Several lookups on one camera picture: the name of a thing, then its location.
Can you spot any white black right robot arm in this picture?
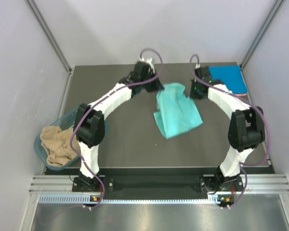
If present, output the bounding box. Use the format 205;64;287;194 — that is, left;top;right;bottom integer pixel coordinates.
190;64;265;191

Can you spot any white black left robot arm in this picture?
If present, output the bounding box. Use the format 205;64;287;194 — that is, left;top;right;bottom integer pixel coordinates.
73;58;164;191

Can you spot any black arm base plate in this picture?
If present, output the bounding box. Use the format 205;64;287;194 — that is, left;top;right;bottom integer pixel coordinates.
71;175;244;193

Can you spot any aluminium frame rail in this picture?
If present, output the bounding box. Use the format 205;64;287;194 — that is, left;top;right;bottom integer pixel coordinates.
29;174;289;194

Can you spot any grey slotted cable duct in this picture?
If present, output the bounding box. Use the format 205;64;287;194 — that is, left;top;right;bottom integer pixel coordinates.
39;194;232;205

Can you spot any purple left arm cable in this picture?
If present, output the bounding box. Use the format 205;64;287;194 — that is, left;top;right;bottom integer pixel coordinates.
69;48;164;209

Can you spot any left aluminium corner post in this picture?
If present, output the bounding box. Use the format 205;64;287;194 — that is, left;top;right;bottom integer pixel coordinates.
25;0;72;73

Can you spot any crumpled beige t shirt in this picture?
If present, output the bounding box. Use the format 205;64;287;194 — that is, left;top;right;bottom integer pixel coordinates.
40;126;79;167

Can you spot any translucent teal plastic basket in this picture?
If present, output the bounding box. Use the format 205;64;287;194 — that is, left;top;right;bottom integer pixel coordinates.
34;106;109;172

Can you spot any aluminium corner post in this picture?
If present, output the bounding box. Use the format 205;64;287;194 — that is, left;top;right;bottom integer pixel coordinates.
239;0;285;70
25;0;72;73

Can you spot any teal green t shirt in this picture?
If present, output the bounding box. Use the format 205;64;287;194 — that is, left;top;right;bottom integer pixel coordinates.
154;83;203;139

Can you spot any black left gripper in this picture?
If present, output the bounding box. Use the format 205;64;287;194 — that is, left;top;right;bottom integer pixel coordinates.
140;69;164;92

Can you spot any folded pink t shirt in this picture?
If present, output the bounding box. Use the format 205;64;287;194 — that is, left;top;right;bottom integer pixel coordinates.
232;66;248;96

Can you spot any folded blue t shirt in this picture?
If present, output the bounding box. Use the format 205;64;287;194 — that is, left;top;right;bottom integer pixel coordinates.
209;65;248;95

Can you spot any right aluminium corner post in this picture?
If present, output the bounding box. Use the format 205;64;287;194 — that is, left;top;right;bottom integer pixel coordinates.
239;0;285;70

